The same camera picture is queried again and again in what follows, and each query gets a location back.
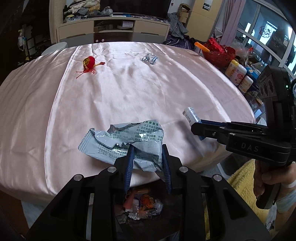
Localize grey-blue snack packet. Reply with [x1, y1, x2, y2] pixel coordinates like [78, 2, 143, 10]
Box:
[78, 120, 164, 172]

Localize small white blue box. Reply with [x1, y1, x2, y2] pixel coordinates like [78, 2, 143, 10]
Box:
[183, 107, 201, 126]

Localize red orange wrapper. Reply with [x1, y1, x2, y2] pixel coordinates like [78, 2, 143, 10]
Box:
[140, 194, 154, 209]

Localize clear plastic bag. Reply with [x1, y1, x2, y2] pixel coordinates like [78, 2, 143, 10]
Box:
[151, 199, 164, 215]

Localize pink plastic horn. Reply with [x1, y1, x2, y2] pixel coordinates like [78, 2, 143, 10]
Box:
[123, 189, 149, 209]

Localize silver foil wrapper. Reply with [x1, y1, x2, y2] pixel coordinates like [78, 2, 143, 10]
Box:
[115, 207, 149, 221]

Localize black trash bin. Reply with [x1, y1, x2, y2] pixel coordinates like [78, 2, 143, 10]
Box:
[114, 180, 180, 240]

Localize person's right hand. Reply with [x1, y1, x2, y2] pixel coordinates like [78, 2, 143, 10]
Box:
[253, 160, 295, 199]

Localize white yellow label bottle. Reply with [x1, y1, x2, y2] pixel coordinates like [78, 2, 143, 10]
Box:
[238, 75, 253, 94]

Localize yellow fuzzy blanket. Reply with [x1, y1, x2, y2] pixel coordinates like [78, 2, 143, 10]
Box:
[204, 160, 271, 240]

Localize white red label bottle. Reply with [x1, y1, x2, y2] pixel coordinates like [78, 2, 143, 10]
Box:
[230, 64, 247, 86]

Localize white supplement bottle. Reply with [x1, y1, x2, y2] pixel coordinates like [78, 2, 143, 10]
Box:
[225, 59, 239, 78]

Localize orange stick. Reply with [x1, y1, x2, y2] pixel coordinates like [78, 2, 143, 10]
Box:
[195, 42, 210, 53]

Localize purple bag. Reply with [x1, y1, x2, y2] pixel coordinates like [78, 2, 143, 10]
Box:
[163, 35, 195, 51]

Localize white blue paper scraps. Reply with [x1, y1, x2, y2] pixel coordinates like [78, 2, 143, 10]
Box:
[142, 53, 158, 65]

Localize pink satin tablecloth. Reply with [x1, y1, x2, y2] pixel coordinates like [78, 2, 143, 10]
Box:
[1, 42, 255, 203]

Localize red ball ornament with tassel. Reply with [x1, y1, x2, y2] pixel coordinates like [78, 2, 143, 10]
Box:
[76, 56, 105, 78]

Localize pink curtain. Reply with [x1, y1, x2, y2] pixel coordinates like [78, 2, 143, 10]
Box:
[220, 0, 246, 46]

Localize black television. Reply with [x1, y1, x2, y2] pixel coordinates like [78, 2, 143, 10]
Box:
[100, 0, 171, 19]

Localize beige tv cabinet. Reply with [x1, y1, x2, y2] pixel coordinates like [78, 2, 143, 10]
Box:
[49, 1, 170, 47]

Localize white stool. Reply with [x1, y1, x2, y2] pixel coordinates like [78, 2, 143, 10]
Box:
[41, 42, 68, 56]

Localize pile of clothes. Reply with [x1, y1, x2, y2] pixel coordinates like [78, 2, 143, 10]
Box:
[63, 1, 113, 23]

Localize red wire basket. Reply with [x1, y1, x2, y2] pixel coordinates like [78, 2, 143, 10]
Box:
[202, 37, 236, 68]

